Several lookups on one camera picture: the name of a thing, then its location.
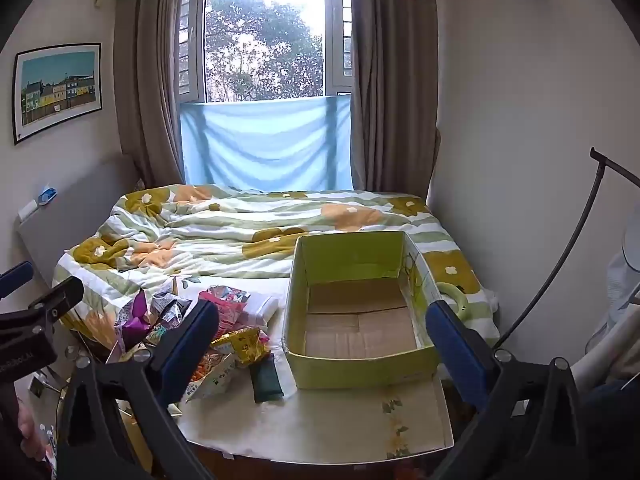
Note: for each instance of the black curved stand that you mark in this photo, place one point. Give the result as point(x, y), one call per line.
point(585, 210)

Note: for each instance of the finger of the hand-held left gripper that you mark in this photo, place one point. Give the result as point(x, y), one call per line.
point(15, 280)
point(60, 297)

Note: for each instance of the white orange snack bag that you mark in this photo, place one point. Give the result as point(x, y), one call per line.
point(212, 377)

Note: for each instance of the white small box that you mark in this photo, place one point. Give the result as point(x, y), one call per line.
point(27, 210)

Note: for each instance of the floral green yellow blanket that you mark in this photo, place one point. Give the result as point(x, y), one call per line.
point(225, 230)

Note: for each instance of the dark green snack packet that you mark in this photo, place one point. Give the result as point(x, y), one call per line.
point(267, 377)

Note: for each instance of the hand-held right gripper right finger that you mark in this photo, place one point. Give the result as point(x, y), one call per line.
point(452, 345)

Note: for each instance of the pink strawberry candy bag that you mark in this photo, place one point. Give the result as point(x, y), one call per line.
point(227, 305)

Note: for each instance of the green cardboard box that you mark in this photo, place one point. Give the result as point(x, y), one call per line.
point(360, 330)

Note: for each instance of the window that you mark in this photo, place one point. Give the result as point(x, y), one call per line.
point(265, 35)

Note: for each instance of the white tissue pack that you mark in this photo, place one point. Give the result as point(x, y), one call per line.
point(262, 307)

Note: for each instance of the blue white small item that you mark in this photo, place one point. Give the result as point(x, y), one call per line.
point(47, 195)

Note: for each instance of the light blue cloth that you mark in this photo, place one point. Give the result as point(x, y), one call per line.
point(265, 145)

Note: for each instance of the grey headboard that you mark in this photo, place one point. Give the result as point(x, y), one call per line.
point(75, 225)

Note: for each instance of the brown curtain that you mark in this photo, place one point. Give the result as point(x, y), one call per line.
point(395, 100)
point(150, 70)

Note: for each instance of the purple grey snack bag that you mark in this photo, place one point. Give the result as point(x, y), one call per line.
point(132, 322)

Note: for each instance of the framed picture of houses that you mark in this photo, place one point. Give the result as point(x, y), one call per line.
point(57, 90)

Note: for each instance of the yellow snack packet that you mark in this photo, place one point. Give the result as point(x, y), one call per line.
point(242, 345)

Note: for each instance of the person's left hand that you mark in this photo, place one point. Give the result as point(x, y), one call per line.
point(31, 427)

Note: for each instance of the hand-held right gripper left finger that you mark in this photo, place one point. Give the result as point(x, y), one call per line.
point(197, 345)

